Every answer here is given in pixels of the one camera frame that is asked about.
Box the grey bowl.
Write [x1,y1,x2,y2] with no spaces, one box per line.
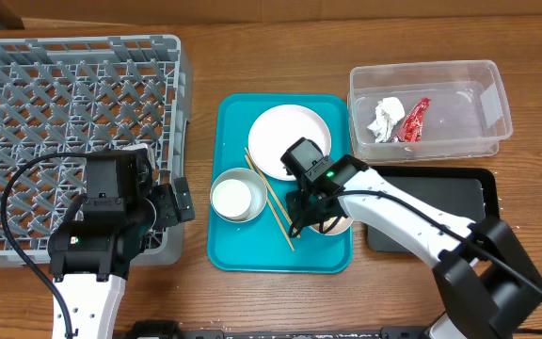
[210,168,267,223]

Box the white tissue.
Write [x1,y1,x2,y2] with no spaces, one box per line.
[367,97,405,143]

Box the red snack wrapper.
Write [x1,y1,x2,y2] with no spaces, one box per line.
[393,97,431,142]

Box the small pink plate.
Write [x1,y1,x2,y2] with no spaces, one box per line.
[309,217,353,235]

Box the small white cup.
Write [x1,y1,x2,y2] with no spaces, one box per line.
[212,179,252,220]

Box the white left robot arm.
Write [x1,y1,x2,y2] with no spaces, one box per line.
[48,177,195,338]

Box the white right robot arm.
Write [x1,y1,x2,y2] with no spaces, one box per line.
[281,152,542,338]

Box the black waste tray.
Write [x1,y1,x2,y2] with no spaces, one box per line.
[363,165,502,257]

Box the clear plastic waste bin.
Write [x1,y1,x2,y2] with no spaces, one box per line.
[348,60,513,164]

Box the grey dishwasher rack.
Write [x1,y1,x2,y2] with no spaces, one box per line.
[0,35,193,267]

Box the teal plastic tray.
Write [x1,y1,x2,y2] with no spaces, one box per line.
[207,93,353,274]

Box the wooden chopstick lower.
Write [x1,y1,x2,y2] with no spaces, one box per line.
[244,154,295,252]

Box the wooden chopstick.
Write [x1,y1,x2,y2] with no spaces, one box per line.
[245,147,292,223]
[244,154,295,252]

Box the large pink plate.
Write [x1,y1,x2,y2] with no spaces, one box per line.
[247,105,331,181]

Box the wooden chopstick upper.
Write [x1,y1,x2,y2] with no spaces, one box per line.
[245,147,292,223]

